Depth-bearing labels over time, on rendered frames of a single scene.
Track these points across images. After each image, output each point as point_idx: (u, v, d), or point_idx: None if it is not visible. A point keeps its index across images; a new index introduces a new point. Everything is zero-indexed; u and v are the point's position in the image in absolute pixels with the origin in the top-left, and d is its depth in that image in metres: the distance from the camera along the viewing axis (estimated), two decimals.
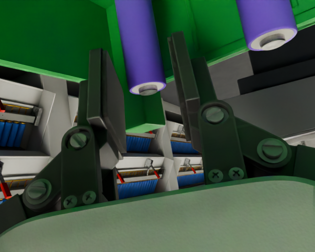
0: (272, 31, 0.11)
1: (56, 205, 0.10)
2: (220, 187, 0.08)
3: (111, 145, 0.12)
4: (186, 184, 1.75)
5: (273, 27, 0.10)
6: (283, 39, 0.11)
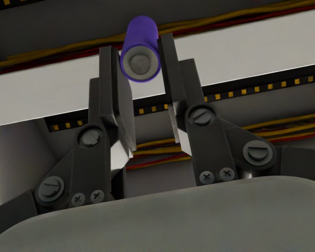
0: None
1: (67, 204, 0.10)
2: (220, 187, 0.08)
3: (122, 142, 0.12)
4: None
5: None
6: None
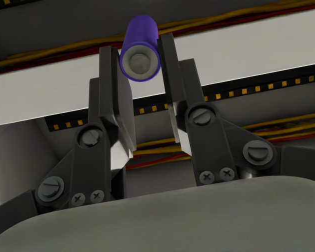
0: None
1: (67, 204, 0.10)
2: (220, 187, 0.08)
3: (122, 142, 0.12)
4: None
5: None
6: None
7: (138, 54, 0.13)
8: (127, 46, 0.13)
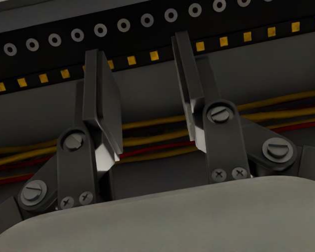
0: None
1: (51, 206, 0.10)
2: (220, 187, 0.08)
3: (106, 146, 0.12)
4: None
5: None
6: None
7: None
8: None
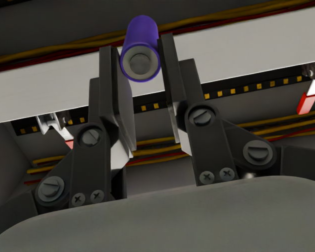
0: (131, 75, 0.13)
1: (67, 204, 0.10)
2: (220, 187, 0.08)
3: (122, 142, 0.12)
4: None
5: (128, 78, 0.14)
6: (135, 53, 0.13)
7: None
8: None
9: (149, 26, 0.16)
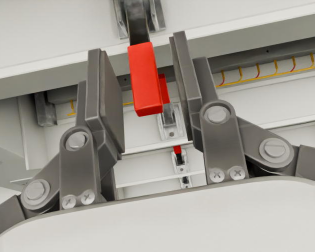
0: None
1: (54, 206, 0.10)
2: (220, 187, 0.08)
3: (109, 145, 0.12)
4: None
5: None
6: None
7: None
8: None
9: None
